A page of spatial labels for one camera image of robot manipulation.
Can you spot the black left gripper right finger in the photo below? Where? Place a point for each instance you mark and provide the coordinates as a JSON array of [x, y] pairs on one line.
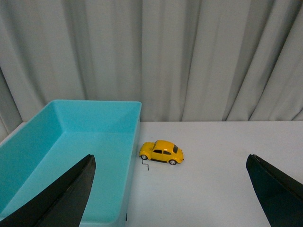
[[280, 196]]

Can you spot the turquoise plastic storage box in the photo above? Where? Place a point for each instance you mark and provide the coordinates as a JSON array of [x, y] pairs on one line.
[[58, 137]]

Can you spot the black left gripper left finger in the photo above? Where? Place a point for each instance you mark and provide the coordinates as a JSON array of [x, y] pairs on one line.
[[62, 203]]

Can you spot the grey pleated curtain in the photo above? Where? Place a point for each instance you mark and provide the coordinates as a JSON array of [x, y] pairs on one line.
[[184, 60]]

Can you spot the yellow beetle toy car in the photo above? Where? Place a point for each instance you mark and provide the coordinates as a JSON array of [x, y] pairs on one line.
[[162, 151]]

